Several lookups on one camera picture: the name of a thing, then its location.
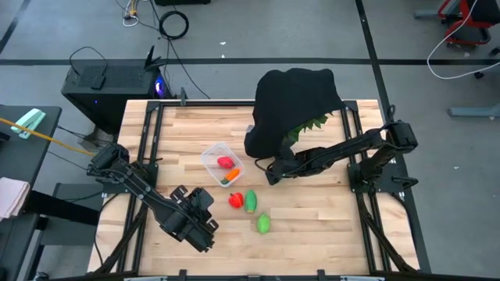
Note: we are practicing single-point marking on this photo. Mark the light green toy mango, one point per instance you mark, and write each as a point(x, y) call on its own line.
point(263, 223)

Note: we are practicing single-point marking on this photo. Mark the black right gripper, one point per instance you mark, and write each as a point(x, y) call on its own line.
point(285, 164)

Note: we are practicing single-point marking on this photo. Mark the mint green stapler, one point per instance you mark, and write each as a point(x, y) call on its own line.
point(28, 122)

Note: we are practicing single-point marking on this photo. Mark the black computer tower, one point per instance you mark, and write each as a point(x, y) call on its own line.
point(109, 93)

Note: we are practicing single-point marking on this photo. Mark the green leafy plant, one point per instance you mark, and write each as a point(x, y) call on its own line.
point(310, 124)

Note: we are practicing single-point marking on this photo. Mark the black side table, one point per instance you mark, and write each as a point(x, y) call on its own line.
point(23, 164)

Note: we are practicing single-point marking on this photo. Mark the black metal table frame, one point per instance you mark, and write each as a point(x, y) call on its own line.
point(218, 104)

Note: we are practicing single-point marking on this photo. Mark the grey desk foot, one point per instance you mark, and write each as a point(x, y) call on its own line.
point(474, 111)

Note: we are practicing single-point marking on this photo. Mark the pink toy strawberry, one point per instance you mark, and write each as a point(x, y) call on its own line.
point(225, 162)

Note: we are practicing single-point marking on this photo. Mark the dark green toy cucumber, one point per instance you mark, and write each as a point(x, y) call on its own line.
point(250, 201)

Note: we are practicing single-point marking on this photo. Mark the black box at floor edge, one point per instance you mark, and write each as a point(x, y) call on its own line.
point(181, 2)

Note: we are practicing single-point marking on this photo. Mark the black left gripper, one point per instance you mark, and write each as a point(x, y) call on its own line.
point(191, 216)

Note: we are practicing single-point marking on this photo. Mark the clear plastic tupperware container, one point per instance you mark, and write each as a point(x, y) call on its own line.
point(218, 171)

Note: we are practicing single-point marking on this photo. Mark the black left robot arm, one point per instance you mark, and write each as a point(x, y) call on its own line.
point(148, 195)

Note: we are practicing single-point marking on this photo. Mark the red and black cart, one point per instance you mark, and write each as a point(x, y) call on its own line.
point(468, 37)

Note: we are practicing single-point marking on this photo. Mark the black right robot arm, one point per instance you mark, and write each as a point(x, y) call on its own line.
point(343, 150)

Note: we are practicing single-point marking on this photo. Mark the pink cloth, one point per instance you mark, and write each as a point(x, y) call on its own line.
point(11, 197)

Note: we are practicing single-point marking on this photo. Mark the black wifi antenna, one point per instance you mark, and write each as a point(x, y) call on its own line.
point(151, 60)

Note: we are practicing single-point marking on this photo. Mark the orange toy carrot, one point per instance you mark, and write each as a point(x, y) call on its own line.
point(232, 175)

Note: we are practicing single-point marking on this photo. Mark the black cloth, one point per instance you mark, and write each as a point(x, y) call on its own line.
point(293, 101)

